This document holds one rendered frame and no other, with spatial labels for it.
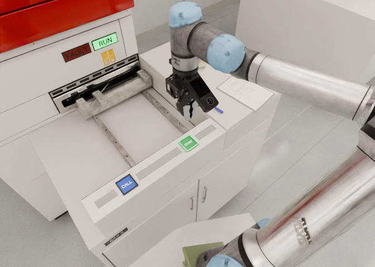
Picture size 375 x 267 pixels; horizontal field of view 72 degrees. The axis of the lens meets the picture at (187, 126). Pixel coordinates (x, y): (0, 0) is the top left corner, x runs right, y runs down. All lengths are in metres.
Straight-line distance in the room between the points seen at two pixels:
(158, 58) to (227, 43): 0.81
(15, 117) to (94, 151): 0.35
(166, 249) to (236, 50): 0.67
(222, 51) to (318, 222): 0.35
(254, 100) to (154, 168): 0.51
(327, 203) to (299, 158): 1.78
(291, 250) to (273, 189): 1.53
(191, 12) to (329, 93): 0.33
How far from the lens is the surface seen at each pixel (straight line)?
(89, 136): 1.23
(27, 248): 2.05
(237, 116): 1.05
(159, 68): 1.26
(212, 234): 0.96
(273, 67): 0.63
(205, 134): 0.98
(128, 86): 1.32
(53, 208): 1.85
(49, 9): 1.06
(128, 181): 0.89
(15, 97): 1.24
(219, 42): 0.56
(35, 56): 1.17
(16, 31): 1.06
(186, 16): 0.60
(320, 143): 2.40
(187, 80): 0.71
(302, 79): 0.61
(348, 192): 0.46
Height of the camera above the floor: 1.73
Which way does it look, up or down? 50 degrees down
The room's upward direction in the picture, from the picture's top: straight up
